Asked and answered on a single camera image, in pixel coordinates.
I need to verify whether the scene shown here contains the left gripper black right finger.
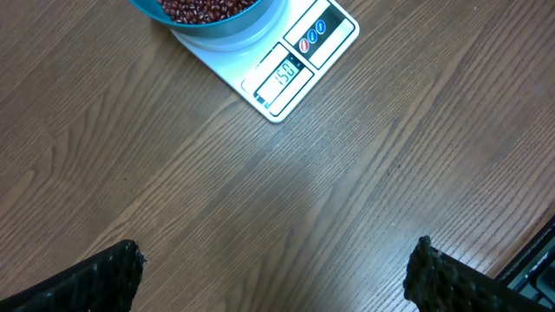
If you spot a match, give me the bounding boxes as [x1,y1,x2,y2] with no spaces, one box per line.
[403,236,550,312]

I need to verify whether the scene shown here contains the blue metal bowl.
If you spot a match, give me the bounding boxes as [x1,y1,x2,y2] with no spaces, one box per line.
[130,0,276,38]

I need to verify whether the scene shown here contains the white digital kitchen scale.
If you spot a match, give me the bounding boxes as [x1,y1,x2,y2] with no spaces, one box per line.
[175,0,360,123]

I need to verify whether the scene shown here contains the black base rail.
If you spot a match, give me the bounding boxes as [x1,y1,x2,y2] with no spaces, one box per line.
[495,217,554,311]

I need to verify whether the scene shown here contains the red beans in bowl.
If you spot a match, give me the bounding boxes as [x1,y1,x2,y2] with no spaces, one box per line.
[157,0,258,24]

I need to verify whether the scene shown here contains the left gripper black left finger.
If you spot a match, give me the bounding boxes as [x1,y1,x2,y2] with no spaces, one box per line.
[1,239,147,312]

